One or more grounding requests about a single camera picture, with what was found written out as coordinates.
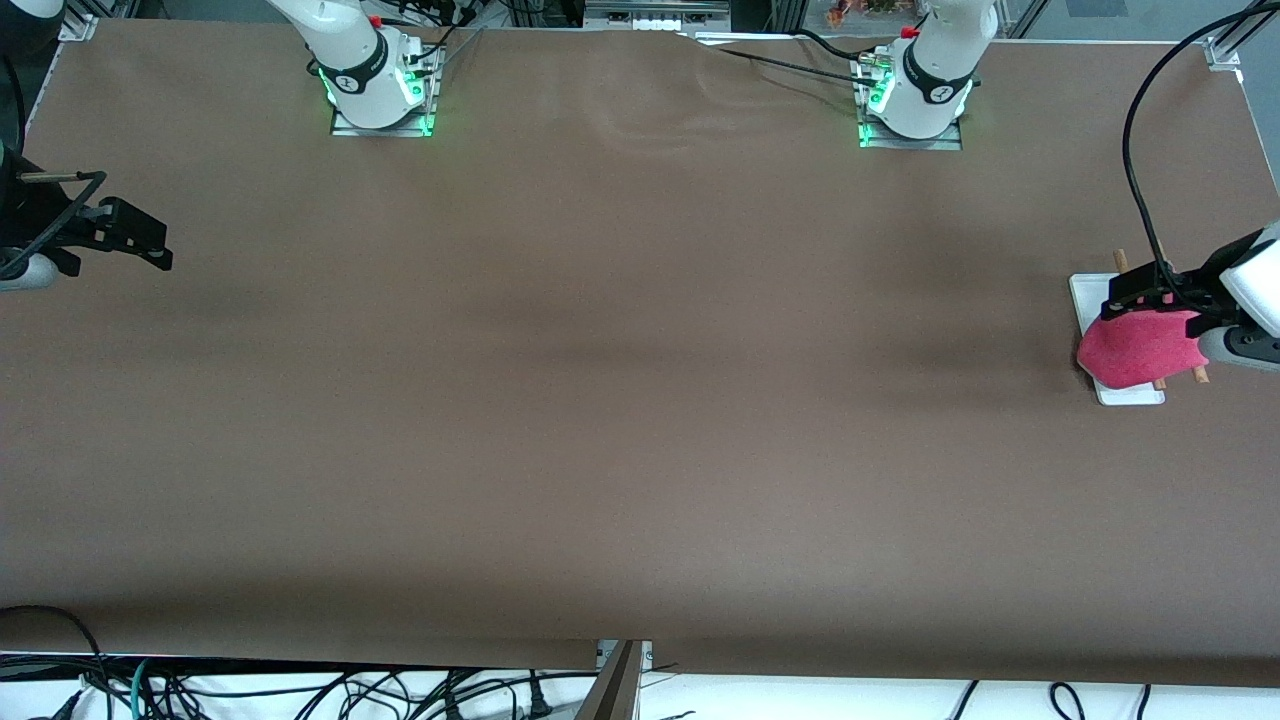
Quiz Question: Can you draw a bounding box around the pink towel with grey edge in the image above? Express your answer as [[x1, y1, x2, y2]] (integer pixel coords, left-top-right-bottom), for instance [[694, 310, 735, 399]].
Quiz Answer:
[[1076, 308, 1212, 390]]

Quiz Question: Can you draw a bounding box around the brown table cover sheet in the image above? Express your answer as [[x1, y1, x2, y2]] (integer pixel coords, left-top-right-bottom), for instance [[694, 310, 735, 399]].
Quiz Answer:
[[0, 18, 1280, 691]]

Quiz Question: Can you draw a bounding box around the white power strip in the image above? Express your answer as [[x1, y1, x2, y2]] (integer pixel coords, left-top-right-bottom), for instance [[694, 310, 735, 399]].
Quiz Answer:
[[584, 0, 732, 32]]

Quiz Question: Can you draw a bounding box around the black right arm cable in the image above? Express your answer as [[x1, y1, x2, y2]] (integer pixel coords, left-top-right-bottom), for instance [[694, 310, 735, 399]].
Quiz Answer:
[[0, 170, 108, 283]]

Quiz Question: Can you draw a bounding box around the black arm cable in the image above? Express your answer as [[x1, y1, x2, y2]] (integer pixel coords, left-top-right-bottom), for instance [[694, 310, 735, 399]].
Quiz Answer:
[[0, 170, 108, 283], [1121, 0, 1280, 293]]

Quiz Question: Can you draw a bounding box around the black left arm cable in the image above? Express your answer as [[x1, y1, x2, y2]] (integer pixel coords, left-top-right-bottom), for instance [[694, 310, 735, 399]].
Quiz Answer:
[[1121, 0, 1280, 293]]

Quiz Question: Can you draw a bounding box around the aluminium frame profile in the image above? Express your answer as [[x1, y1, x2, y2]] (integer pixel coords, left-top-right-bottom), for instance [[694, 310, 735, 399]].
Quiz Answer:
[[55, 0, 143, 42]]

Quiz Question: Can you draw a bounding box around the aluminium frame corner post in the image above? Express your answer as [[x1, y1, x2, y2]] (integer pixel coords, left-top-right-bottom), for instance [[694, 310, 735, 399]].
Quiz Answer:
[[1204, 0, 1280, 70]]

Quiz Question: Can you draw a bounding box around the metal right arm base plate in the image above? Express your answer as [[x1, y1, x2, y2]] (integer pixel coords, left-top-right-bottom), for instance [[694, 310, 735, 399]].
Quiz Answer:
[[330, 45, 438, 138]]

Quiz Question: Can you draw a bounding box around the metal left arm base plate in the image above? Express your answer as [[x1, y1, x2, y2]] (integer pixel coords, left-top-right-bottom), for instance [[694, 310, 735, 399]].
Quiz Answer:
[[857, 60, 964, 152]]

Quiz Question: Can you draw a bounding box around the thick black arched floor cable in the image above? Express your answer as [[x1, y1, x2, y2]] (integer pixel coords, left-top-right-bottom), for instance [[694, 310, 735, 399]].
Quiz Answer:
[[0, 604, 113, 720]]

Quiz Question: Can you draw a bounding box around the black cable across table cover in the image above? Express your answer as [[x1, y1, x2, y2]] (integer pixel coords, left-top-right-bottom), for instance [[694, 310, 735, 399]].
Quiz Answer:
[[685, 28, 883, 89]]

